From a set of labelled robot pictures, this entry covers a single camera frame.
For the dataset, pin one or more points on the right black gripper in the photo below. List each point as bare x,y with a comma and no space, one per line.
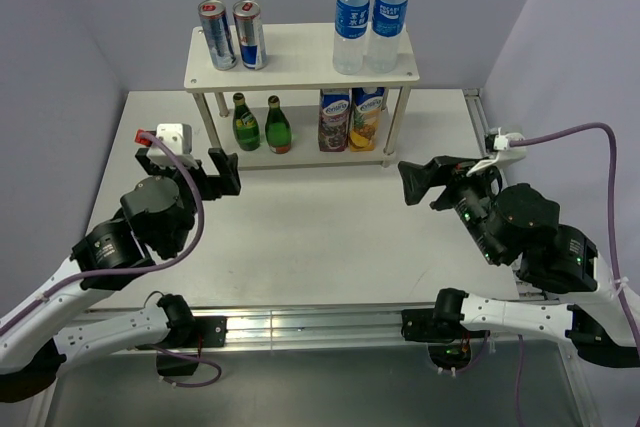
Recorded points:
448,170

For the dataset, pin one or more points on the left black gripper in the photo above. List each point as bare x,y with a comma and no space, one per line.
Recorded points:
227,168

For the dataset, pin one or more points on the green glass bottle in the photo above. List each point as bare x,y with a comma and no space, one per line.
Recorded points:
277,129
245,126

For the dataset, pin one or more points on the silver drink can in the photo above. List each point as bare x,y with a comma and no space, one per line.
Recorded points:
215,26
249,29

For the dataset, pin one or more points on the blue-label water bottle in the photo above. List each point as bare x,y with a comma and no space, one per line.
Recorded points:
350,27
388,21

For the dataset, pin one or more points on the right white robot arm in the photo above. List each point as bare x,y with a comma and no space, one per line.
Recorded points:
576,302

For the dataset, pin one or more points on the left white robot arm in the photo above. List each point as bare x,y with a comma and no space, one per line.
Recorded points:
39,342

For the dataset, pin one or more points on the white two-tier wooden shelf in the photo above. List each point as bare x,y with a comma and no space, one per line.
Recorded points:
299,66

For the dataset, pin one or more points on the yellow pineapple juice carton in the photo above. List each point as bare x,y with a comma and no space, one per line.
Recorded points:
366,106

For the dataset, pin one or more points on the purple grape juice carton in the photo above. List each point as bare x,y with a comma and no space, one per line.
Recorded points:
334,111

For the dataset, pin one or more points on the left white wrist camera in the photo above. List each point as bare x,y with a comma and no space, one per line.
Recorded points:
176,137

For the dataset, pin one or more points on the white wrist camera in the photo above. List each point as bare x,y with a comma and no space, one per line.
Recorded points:
176,137
502,151

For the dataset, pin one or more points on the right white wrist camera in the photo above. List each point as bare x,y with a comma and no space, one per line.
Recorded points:
502,151

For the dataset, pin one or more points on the aluminium side rail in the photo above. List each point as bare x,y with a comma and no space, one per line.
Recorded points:
580,391

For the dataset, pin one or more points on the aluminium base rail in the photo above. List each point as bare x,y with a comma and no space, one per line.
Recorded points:
321,367

